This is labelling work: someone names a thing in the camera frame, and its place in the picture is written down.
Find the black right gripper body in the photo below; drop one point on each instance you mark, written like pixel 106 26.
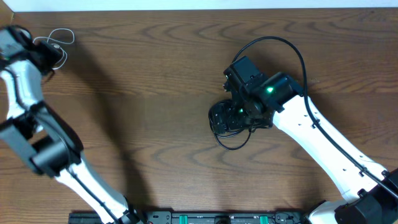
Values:
pixel 236 116

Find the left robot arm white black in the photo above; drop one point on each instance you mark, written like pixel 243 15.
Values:
pixel 44 142

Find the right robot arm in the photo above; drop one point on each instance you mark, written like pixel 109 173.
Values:
pixel 259 101

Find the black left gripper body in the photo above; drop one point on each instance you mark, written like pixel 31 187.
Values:
pixel 48 55

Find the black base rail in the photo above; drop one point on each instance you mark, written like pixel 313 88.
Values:
pixel 167 217

